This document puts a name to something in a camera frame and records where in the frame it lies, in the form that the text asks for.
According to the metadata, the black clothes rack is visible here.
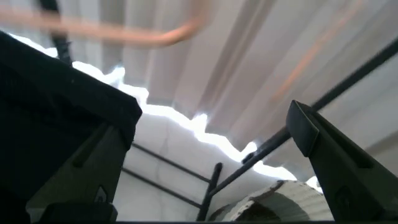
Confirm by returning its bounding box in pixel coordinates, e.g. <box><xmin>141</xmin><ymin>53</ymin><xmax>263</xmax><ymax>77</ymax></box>
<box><xmin>37</xmin><ymin>0</ymin><xmax>398</xmax><ymax>222</ymax></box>

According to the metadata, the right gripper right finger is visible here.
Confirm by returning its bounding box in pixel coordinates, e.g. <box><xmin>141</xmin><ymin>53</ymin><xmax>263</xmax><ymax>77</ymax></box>
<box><xmin>285</xmin><ymin>99</ymin><xmax>398</xmax><ymax>222</ymax></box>

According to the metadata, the black t-shirt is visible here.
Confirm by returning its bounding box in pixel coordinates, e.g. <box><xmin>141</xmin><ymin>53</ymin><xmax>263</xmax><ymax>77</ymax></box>
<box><xmin>0</xmin><ymin>30</ymin><xmax>143</xmax><ymax>224</ymax></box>

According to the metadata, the white curtain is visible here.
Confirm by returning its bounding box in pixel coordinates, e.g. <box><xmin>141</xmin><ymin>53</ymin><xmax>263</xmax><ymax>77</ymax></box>
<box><xmin>0</xmin><ymin>0</ymin><xmax>398</xmax><ymax>181</ymax></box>

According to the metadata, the white laundry basket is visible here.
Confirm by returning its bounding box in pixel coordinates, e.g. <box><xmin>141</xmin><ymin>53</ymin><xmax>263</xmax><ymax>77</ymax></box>
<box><xmin>207</xmin><ymin>179</ymin><xmax>334</xmax><ymax>222</ymax></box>

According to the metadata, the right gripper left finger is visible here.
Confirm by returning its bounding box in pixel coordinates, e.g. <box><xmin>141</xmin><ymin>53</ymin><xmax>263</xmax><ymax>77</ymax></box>
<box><xmin>26</xmin><ymin>123</ymin><xmax>129</xmax><ymax>222</ymax></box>

